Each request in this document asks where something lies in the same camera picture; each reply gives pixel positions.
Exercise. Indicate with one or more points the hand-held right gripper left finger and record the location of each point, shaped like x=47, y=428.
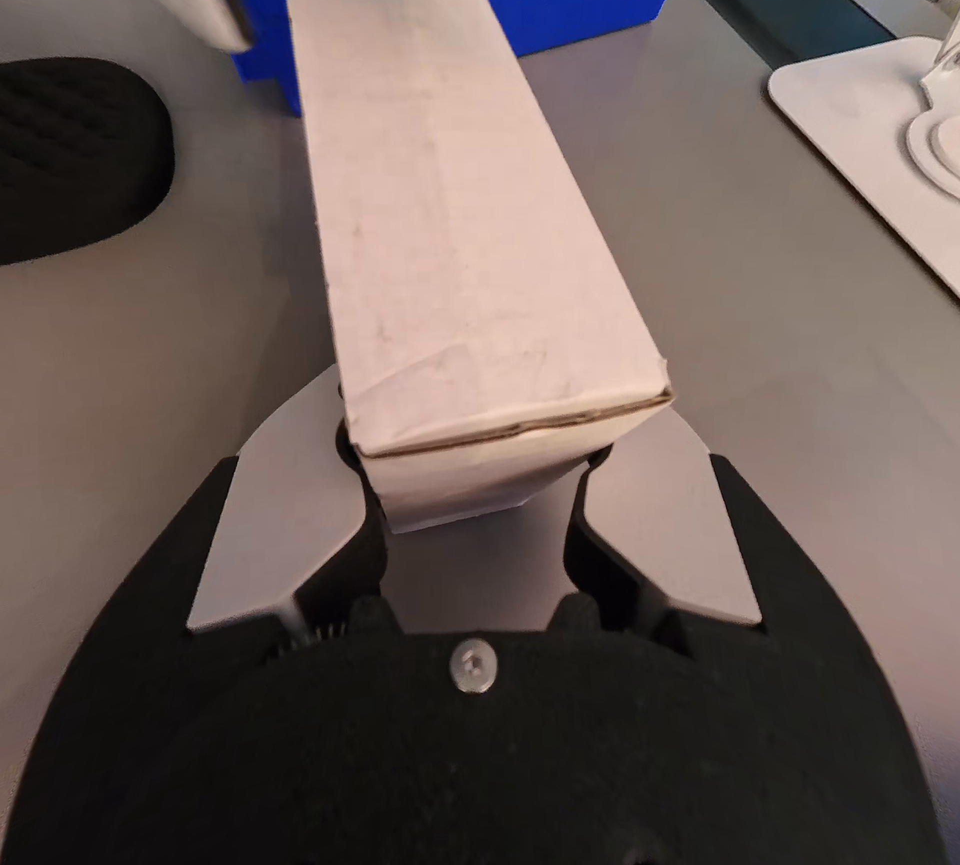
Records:
x=285, y=527

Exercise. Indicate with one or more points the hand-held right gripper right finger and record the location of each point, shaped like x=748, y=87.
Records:
x=667, y=527

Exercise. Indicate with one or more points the white cardboard box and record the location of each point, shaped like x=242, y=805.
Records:
x=450, y=205

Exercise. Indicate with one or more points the black wrist rest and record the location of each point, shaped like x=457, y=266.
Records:
x=75, y=152

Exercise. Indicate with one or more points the white stand base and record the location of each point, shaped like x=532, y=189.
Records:
x=840, y=122

